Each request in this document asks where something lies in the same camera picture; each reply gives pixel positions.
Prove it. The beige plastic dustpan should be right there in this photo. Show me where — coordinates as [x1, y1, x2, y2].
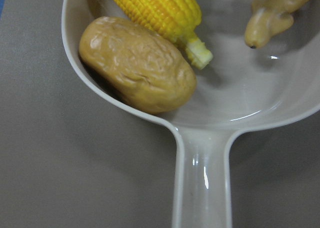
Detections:
[61, 0, 320, 227]

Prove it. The brown toy potato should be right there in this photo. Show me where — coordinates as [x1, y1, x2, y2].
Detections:
[79, 17, 197, 114]

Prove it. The yellow toy corn cob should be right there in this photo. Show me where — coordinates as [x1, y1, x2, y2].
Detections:
[113, 0, 213, 70]

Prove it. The tan toy ginger root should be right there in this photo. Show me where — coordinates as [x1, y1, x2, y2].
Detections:
[244, 0, 309, 49]

